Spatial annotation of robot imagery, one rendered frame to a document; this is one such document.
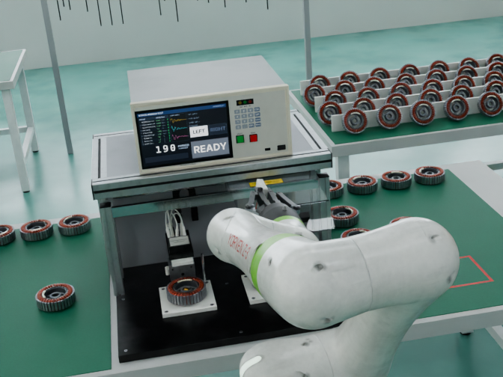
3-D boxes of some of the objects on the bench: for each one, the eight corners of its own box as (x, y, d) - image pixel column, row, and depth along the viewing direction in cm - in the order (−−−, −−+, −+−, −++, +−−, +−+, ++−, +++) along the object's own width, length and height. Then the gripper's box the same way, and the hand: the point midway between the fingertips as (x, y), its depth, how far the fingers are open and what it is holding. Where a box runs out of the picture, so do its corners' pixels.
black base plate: (361, 323, 208) (361, 316, 208) (119, 363, 200) (117, 356, 199) (317, 245, 251) (316, 238, 250) (116, 275, 243) (114, 268, 242)
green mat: (111, 369, 198) (111, 369, 198) (-143, 411, 190) (-143, 410, 190) (108, 216, 284) (108, 215, 283) (-67, 241, 276) (-67, 240, 275)
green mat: (586, 291, 215) (586, 290, 215) (371, 326, 207) (371, 325, 207) (447, 169, 300) (447, 168, 300) (292, 191, 292) (292, 190, 292)
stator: (209, 304, 217) (207, 292, 215) (168, 310, 216) (167, 298, 214) (204, 283, 227) (203, 272, 226) (165, 289, 226) (164, 278, 224)
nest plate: (302, 296, 219) (302, 292, 219) (250, 304, 217) (249, 301, 217) (291, 271, 233) (290, 267, 232) (241, 278, 231) (241, 274, 230)
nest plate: (217, 310, 216) (216, 306, 216) (162, 318, 214) (162, 314, 214) (210, 283, 230) (209, 279, 229) (159, 291, 228) (159, 287, 227)
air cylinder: (195, 277, 233) (194, 261, 231) (171, 281, 232) (168, 265, 230) (194, 269, 238) (192, 253, 236) (169, 273, 237) (167, 257, 235)
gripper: (248, 239, 169) (230, 197, 191) (306, 241, 172) (283, 199, 194) (251, 207, 167) (233, 168, 188) (311, 209, 169) (287, 170, 191)
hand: (261, 189), depth 188 cm, fingers closed
